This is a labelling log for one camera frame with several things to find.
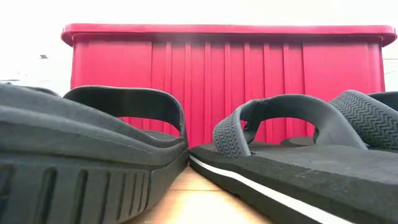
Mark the large black slide sandal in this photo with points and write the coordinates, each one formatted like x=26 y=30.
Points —
x=77 y=161

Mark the red plastic storage bin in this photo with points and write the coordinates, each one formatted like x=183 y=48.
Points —
x=217 y=77

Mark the dark ceiling fixture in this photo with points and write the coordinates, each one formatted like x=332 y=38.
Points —
x=43 y=56

